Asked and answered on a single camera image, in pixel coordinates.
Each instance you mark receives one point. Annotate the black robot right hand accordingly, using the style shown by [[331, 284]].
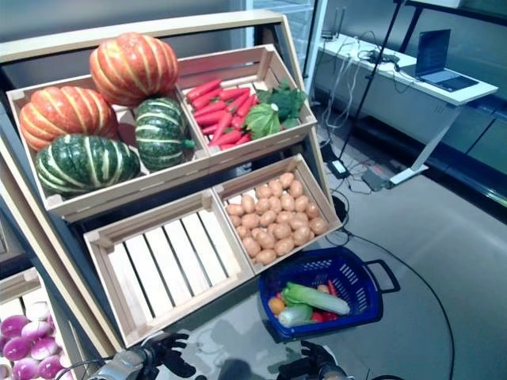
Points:
[[313, 358]]

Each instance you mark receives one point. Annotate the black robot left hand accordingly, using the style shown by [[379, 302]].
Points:
[[166, 350]]

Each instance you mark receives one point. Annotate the toy napa cabbage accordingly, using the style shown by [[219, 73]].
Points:
[[295, 315], [317, 299]]

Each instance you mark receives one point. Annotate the blue plastic shopping basket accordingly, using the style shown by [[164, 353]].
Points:
[[348, 273]]

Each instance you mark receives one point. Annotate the small red toy fruit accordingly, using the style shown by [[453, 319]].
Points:
[[317, 316]]

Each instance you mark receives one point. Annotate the red toy strawberry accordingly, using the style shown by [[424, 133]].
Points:
[[330, 316]]

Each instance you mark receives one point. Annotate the small toy orange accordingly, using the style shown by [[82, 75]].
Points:
[[276, 305]]

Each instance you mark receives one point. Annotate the small toy peach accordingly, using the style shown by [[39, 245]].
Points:
[[323, 289]]

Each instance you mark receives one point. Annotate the brown toy potato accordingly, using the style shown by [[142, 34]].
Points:
[[235, 220], [284, 246], [302, 235], [285, 217], [242, 231], [319, 225], [268, 217], [250, 220], [265, 256], [266, 239], [299, 223], [251, 246], [282, 230]]

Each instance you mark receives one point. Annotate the purple white toy onion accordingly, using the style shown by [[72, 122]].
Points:
[[37, 310], [25, 369], [16, 347], [44, 348], [35, 330], [14, 325], [49, 367]]

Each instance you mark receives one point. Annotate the grey power box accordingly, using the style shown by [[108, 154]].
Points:
[[374, 179]]

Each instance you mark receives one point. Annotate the black power adapter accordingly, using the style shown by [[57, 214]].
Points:
[[339, 167]]

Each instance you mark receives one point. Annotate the green striped pumpkin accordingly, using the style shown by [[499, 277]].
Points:
[[160, 132], [85, 162]]

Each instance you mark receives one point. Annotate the red toy carrot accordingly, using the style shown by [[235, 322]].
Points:
[[227, 137], [221, 126], [233, 94], [206, 99], [242, 138], [245, 105], [210, 118], [204, 89], [210, 109]]

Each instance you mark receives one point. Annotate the round green leafy cabbage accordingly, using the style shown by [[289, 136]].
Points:
[[261, 120]]

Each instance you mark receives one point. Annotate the orange striped pumpkin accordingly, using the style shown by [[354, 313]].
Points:
[[65, 115], [132, 67]]

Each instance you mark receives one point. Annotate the dark green toy broccoli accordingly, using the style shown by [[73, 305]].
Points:
[[287, 101]]

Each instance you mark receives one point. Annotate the white desk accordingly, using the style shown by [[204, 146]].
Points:
[[412, 103]]

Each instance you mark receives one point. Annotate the black tripod stand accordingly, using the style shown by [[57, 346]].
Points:
[[380, 59]]

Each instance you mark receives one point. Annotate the black router with antennas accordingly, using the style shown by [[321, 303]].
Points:
[[329, 35]]

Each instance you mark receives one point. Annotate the open dark laptop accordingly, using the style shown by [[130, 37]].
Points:
[[435, 51]]

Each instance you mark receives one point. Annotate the glass door fridge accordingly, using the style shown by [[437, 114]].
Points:
[[289, 20]]

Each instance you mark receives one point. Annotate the wooden display shelf frame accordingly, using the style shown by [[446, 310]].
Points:
[[150, 31]]

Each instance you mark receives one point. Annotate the black rack frame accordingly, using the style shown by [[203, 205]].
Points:
[[455, 10]]

